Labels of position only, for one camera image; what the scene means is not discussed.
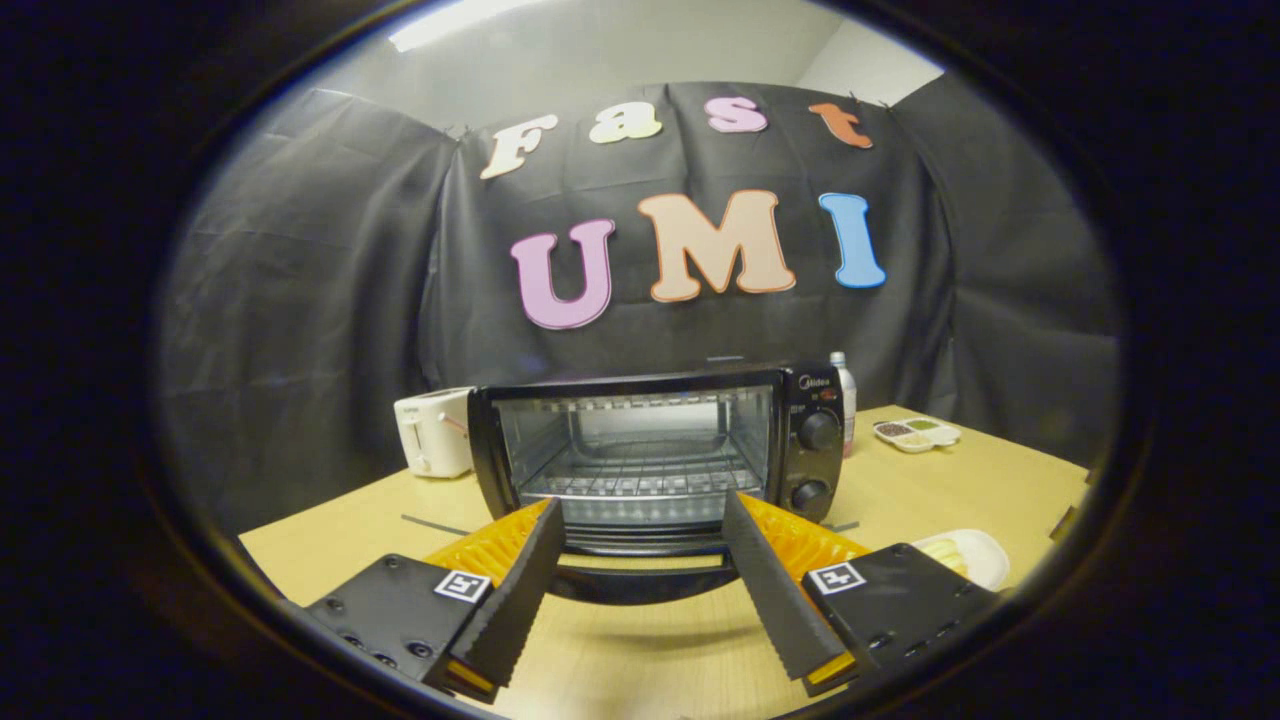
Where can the black toaster oven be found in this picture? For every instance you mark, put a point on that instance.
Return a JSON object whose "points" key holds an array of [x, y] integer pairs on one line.
{"points": [[800, 465]]}

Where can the spiral bread roll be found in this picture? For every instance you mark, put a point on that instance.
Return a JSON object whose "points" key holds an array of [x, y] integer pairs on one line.
{"points": [[940, 555]]}

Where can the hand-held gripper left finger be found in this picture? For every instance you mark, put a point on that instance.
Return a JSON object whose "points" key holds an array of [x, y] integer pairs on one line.
{"points": [[520, 600]]}

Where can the silver pink drink bottle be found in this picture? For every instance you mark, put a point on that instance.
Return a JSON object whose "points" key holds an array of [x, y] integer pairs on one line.
{"points": [[850, 400]]}

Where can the white divided condiment dish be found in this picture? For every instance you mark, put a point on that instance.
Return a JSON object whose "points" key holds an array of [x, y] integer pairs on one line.
{"points": [[947, 435]]}

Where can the white square plate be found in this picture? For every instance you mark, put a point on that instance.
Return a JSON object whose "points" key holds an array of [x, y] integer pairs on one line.
{"points": [[987, 560]]}

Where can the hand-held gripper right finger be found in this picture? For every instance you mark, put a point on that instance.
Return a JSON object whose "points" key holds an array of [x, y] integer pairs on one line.
{"points": [[775, 600]]}

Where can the black backdrop cloth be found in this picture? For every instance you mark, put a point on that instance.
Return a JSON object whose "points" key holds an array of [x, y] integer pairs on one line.
{"points": [[300, 300]]}

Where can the white pop-up toaster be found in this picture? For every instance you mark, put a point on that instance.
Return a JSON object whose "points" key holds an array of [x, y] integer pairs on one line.
{"points": [[430, 430]]}

